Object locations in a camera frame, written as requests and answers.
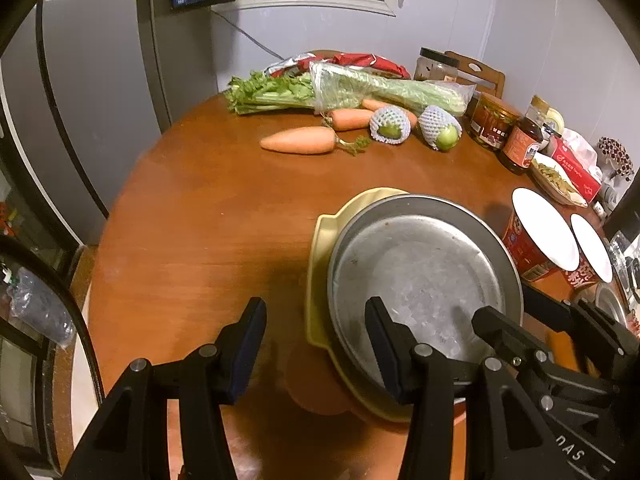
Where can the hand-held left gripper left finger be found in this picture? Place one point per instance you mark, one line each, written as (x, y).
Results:
(245, 350)

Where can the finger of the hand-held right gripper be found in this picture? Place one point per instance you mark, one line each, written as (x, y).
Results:
(590, 330)
(505, 335)

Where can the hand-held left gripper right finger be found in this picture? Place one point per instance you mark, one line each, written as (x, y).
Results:
(385, 350)

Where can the metal bowl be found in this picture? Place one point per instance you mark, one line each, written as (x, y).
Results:
(607, 302)

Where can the pink crab-shaped plate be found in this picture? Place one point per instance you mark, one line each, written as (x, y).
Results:
(320, 390)

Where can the yellow shell-shaped plate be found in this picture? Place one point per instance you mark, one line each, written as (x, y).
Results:
(317, 310)

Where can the red paper noodle bowl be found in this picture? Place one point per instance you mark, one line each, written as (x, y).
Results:
(545, 230)
(592, 250)

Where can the round metal plate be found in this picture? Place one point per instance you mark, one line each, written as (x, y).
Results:
(415, 270)

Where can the black thermos flask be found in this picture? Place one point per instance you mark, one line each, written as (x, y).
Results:
(625, 210)

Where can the white dish of pickled vegetables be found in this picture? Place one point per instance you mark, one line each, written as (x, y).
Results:
(555, 177)

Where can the red tissue box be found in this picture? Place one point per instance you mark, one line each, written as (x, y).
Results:
(575, 170)

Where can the dark red bead bouquet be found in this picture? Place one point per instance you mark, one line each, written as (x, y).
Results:
(615, 157)

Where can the dark sauce bottle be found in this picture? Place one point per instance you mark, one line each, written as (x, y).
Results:
(520, 150)

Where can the clear plastic bag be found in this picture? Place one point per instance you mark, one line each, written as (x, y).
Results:
(40, 310)

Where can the chili sauce jar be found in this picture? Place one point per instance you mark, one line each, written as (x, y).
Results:
(492, 122)

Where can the pale yellow roll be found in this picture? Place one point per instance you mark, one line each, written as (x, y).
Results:
(555, 120)

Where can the large carrot with greens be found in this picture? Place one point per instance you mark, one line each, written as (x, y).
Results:
(300, 140)

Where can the green fruit in foam net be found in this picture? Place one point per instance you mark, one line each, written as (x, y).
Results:
(440, 127)
(390, 125)

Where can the orange carrot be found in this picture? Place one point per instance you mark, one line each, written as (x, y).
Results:
(372, 105)
(350, 119)

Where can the wooden chair back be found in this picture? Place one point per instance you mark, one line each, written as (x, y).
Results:
(487, 80)

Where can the celery in plastic bag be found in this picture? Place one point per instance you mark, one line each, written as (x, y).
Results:
(360, 85)

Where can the glass jar with black lid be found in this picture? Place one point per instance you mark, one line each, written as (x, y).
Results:
(435, 67)

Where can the red snack bag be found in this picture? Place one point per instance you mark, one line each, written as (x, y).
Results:
(370, 62)

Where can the grey refrigerator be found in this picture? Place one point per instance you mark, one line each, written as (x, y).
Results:
(100, 85)

